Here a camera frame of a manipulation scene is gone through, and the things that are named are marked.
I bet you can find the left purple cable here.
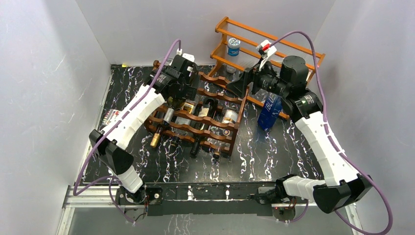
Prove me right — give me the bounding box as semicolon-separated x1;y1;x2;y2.
72;39;182;224

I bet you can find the blue square glass bottle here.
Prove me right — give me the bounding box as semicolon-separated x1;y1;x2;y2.
257;93;282;130

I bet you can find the brown wooden wine rack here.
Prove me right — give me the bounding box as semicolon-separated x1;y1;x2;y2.
144;62;249;156

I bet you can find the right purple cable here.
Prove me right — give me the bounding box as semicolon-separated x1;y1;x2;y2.
271;30;393;235

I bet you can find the purple cable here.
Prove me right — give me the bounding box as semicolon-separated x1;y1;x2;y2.
271;30;393;235
72;39;182;224

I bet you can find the orange wooden shelf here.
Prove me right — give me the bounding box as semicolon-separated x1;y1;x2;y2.
210;16;326;120

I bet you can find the clear square liquor bottle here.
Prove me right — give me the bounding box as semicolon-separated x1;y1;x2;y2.
175;100;196;125

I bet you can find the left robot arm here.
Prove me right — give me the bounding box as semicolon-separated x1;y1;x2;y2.
89;65;200;204

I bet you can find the white label bottle in rack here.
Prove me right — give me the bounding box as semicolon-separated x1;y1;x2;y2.
213;108;238;162

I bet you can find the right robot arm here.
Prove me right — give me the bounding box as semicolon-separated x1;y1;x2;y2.
226;55;373;213

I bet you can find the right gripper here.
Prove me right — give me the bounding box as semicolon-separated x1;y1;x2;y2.
225;58;289;99

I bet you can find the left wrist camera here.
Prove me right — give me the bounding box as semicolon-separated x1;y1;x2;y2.
176;49;198;73

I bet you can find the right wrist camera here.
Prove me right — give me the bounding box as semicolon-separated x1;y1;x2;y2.
256;40;277;71

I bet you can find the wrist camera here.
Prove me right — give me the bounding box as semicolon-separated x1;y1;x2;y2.
176;49;198;73
256;40;277;71

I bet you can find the green wine bottle white label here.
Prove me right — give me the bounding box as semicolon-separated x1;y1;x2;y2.
150;100;184;148

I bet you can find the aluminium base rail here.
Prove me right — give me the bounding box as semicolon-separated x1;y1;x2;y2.
63;182;353;235

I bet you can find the pack of coloured markers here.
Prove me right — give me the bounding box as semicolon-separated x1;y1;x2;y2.
102;109;122;126

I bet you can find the dark wine bottle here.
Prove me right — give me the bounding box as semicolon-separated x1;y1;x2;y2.
190;98;219;159

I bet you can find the blue lidded jar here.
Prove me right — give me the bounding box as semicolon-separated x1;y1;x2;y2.
227;38;241;57

